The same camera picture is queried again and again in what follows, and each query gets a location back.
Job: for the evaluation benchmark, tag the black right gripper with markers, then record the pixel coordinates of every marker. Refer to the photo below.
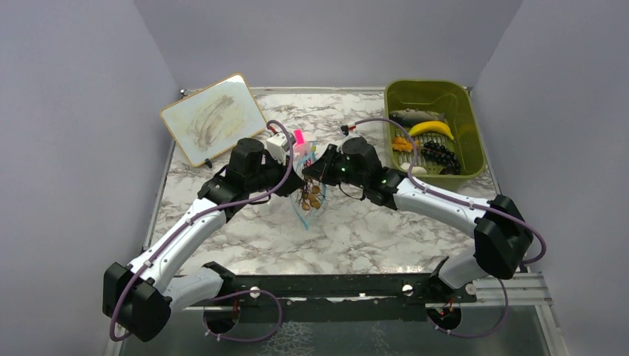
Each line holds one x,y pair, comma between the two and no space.
321,169

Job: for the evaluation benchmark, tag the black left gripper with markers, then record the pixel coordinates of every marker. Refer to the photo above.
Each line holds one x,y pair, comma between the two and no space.
293,184

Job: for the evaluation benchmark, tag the clear zip top bag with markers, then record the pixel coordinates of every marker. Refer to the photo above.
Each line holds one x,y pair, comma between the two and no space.
307,218

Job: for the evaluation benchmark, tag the yellow toy banana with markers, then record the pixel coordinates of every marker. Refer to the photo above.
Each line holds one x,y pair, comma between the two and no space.
432,126

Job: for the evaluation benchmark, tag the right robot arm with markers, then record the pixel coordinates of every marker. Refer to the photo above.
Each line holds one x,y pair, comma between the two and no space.
500,238

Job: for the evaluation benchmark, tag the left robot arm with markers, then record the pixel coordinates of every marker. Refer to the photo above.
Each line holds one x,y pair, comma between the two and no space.
140,297

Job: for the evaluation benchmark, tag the orange toy food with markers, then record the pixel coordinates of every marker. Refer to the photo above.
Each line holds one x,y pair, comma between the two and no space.
401,144

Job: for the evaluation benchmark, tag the pink plastic bag clip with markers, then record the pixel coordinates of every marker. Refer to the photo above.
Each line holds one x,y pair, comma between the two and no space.
298,137

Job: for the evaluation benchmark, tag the white toy egg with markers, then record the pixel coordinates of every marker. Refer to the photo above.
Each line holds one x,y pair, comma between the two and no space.
416,170

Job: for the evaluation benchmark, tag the wood framed whiteboard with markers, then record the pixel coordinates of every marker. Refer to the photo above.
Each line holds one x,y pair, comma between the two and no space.
209,122

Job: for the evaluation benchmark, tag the grey toy fish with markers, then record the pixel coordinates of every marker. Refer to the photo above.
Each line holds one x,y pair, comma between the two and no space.
410,117

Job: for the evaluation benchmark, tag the black toy grapes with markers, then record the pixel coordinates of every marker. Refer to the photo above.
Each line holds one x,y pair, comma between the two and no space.
445,160

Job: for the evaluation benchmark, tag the green plastic bin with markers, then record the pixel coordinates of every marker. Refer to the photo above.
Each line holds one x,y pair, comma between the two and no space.
452,99

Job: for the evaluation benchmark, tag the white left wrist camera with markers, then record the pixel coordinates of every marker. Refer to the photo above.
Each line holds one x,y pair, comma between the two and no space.
279,145

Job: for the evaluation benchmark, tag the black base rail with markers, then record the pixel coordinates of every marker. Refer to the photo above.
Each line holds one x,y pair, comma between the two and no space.
320,298

